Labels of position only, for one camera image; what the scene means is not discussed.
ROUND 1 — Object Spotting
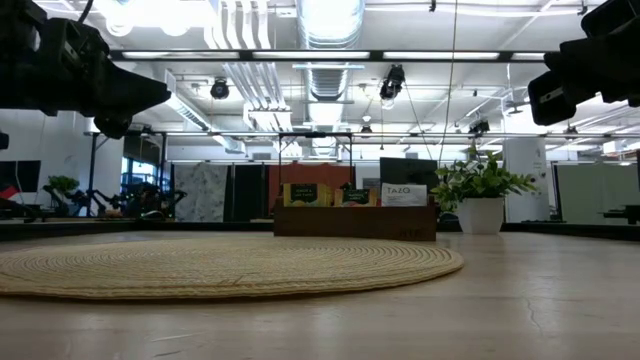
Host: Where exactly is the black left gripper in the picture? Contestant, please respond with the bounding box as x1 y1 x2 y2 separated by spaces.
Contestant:
0 0 173 141

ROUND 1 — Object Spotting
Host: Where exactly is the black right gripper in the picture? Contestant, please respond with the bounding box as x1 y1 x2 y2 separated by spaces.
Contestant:
526 19 640 127

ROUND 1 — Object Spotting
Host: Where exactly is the green yellow tea packet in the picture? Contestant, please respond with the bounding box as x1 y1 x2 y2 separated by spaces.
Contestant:
282 182 333 208

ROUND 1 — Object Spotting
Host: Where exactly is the black background robot rig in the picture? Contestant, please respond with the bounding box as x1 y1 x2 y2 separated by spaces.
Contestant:
42 180 189 220

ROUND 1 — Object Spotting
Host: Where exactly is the small background potted plant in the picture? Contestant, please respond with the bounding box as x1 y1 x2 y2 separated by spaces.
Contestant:
47 174 81 196

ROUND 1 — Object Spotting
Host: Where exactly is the grey patterned partition panel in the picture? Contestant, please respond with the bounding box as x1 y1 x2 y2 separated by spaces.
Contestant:
173 163 230 223

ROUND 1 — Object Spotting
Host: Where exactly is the pale green partition panel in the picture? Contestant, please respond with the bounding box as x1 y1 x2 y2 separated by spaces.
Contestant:
555 163 640 225

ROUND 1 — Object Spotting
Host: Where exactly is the white room pillar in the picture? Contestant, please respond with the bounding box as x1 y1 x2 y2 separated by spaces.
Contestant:
502 137 551 222

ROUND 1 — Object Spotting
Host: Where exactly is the black computer monitor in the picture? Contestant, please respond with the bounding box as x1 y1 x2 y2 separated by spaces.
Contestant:
0 159 42 195
378 157 439 187

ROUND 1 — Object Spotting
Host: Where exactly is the black office desk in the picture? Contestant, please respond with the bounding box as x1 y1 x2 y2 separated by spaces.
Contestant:
599 203 640 225

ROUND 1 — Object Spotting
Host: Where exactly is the dark partition panel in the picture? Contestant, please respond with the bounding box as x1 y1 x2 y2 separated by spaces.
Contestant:
233 164 270 222

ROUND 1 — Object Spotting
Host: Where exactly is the round woven straw placemat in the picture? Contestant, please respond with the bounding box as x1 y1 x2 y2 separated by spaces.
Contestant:
0 235 466 302

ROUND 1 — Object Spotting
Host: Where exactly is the green plant in white pot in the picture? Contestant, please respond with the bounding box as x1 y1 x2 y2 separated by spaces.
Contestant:
428 147 539 235

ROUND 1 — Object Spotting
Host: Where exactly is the orange partition panel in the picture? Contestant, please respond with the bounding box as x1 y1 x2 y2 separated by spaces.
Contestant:
268 163 357 201

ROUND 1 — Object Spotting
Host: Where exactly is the brown wooden organizer box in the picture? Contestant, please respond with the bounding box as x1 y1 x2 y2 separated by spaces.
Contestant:
273 196 438 243

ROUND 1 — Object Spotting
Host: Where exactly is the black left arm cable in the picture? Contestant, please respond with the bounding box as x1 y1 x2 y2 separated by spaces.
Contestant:
77 0 96 25

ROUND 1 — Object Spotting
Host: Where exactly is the black metal table frame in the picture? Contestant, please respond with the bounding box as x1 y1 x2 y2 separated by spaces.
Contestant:
0 217 640 241

